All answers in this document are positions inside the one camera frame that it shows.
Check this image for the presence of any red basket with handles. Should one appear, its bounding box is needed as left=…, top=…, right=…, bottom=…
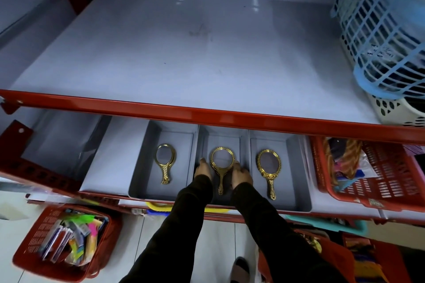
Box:
left=12, top=204, right=123, bottom=283

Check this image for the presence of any gold hand mirror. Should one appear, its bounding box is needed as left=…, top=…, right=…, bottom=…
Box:
left=210, top=146, right=236, bottom=196
left=256, top=149, right=282, bottom=201
left=154, top=143, right=177, bottom=185

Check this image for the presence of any yellow plastic item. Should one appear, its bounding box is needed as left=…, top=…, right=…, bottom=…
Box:
left=145, top=201, right=230, bottom=214

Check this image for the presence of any white plastic basket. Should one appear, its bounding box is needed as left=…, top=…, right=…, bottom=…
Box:
left=367, top=93, right=425, bottom=128

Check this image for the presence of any light blue plastic basket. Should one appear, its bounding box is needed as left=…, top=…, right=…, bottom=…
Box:
left=330, top=0, right=425, bottom=100

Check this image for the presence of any red plastic basket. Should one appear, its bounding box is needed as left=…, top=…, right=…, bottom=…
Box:
left=310, top=136, right=425, bottom=213
left=258, top=229, right=413, bottom=283

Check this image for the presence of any red shelf bracket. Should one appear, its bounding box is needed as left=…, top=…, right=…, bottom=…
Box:
left=0, top=120, right=82, bottom=194

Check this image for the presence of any gold striped hair accessory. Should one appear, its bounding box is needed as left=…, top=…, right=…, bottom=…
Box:
left=325, top=138, right=363, bottom=181

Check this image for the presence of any person's shoe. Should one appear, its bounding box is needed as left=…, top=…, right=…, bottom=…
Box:
left=230, top=256, right=250, bottom=283

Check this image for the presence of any person's right hand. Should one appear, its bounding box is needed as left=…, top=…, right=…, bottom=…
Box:
left=231, top=161, right=254, bottom=191

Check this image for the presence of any person's left forearm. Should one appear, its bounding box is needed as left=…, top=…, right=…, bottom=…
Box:
left=119, top=175, right=214, bottom=283

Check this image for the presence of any person's right forearm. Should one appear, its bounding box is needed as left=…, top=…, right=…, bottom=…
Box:
left=231, top=181, right=350, bottom=283

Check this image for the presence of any person's left hand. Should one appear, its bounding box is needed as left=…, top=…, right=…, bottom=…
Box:
left=194, top=157, right=213, bottom=182

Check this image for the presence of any white shelf with red edge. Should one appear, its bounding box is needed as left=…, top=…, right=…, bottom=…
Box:
left=0, top=108, right=425, bottom=224
left=0, top=0, right=425, bottom=146

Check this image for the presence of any clear plastic sheet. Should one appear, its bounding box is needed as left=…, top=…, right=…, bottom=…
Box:
left=21, top=110, right=112, bottom=181

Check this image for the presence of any grey plastic tray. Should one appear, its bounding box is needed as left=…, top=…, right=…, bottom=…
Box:
left=128, top=120, right=199, bottom=201
left=187, top=124, right=252, bottom=208
left=247, top=130, right=313, bottom=213

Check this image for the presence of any pile of colourful packets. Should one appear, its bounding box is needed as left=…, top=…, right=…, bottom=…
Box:
left=39, top=212, right=107, bottom=265

